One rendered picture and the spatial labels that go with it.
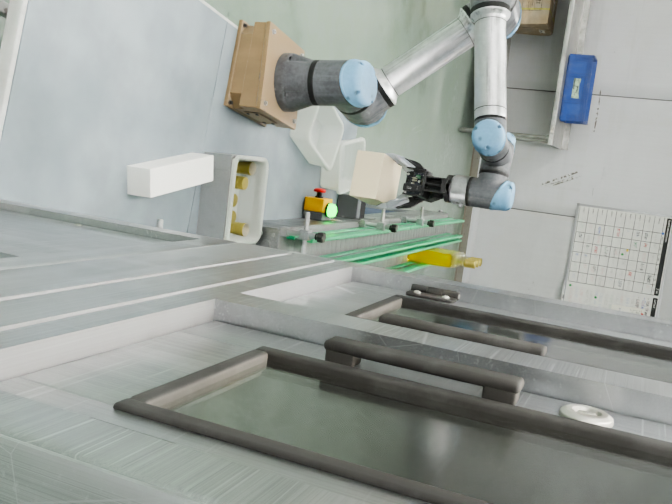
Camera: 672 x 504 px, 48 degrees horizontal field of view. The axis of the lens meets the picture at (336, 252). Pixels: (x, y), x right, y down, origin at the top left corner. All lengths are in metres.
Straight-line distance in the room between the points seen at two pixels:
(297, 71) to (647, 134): 6.08
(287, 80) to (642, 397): 1.50
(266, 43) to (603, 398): 1.49
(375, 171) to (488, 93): 0.35
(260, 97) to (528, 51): 6.23
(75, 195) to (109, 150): 0.13
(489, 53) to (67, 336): 1.47
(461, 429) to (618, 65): 7.44
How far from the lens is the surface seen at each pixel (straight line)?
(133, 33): 1.65
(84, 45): 1.54
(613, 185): 7.76
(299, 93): 1.95
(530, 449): 0.48
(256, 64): 1.93
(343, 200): 2.65
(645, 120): 7.79
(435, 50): 2.03
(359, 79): 1.89
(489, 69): 1.84
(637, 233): 7.75
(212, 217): 1.87
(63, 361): 0.54
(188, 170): 1.72
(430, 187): 1.93
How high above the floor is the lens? 1.77
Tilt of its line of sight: 22 degrees down
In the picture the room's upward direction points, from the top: 100 degrees clockwise
